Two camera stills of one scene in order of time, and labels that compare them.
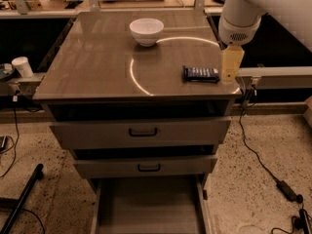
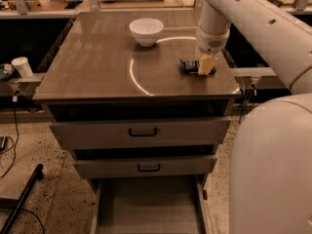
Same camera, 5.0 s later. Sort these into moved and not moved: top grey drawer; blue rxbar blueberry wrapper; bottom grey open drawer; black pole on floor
Moved: blue rxbar blueberry wrapper
Not moved: black pole on floor; bottom grey open drawer; top grey drawer
